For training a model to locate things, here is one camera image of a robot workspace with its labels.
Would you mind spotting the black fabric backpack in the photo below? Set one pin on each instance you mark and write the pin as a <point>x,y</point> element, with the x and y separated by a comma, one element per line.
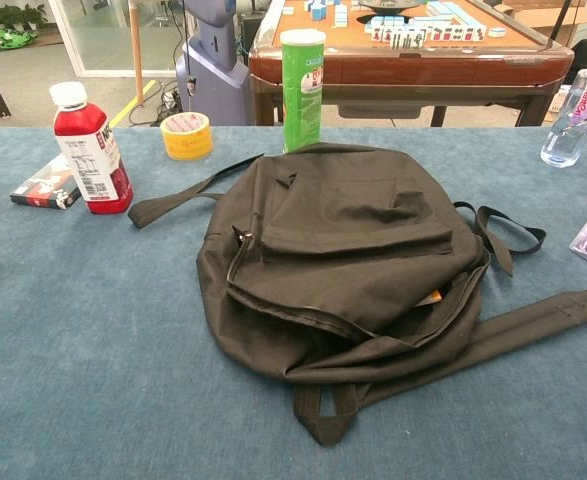
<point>348,210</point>

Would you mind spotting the white book orange spine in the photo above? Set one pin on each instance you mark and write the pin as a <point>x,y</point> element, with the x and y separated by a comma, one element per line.
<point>434,298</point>

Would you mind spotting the green chips can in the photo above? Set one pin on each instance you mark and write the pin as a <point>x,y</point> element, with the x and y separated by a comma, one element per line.
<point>300,100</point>

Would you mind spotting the yellow tape roll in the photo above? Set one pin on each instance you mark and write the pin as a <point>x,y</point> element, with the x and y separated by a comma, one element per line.
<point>185,145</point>

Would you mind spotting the red juice bottle white cap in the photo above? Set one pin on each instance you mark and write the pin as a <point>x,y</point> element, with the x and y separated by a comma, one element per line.
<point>98,165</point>

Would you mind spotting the brown mahjong table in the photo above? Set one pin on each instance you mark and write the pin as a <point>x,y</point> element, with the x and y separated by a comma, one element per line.
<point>423,70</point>

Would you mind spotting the blue white mahjong tile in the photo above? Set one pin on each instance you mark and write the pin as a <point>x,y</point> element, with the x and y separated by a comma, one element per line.
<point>497,32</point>
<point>341,17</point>
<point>318,13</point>

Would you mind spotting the wooden pole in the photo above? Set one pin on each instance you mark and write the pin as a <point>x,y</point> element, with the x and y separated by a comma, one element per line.
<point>137,55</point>

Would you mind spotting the blue table cloth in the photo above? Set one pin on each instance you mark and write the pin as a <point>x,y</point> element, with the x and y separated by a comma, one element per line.
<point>73,350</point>

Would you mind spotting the dark shallow bowl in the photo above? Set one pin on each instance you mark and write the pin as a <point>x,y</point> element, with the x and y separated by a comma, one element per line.
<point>390,5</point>

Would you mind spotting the black printed card box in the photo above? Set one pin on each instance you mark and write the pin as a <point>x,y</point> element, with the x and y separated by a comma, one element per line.
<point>43,187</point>

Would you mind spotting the white plastic basket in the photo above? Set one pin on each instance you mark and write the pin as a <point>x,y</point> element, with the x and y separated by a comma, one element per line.
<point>563,105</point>

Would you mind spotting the clear plastic water bottle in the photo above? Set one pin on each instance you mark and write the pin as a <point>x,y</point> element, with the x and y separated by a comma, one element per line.
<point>573,120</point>

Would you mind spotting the thin black pole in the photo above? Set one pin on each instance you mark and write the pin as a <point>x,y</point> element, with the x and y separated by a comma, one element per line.
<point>564,17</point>

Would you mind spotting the green crumpled bags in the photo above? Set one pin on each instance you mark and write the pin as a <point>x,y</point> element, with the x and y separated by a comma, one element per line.
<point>3,40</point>

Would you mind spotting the green potted plants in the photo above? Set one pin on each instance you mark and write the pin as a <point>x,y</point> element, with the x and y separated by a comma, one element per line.
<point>8,16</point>

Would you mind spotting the purple machine pedestal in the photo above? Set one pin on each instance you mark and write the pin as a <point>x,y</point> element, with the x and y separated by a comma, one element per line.
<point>213,75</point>

